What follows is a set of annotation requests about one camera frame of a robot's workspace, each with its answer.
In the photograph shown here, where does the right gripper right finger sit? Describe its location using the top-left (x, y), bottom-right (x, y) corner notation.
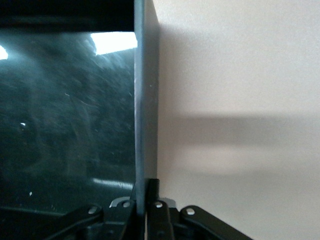
top-left (146, 178), bottom-right (254, 240)

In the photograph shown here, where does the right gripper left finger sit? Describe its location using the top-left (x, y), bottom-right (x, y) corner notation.
top-left (49, 198), bottom-right (138, 240)

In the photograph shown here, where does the black plastic box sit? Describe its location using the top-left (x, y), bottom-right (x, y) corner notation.
top-left (0, 0), bottom-right (161, 218)

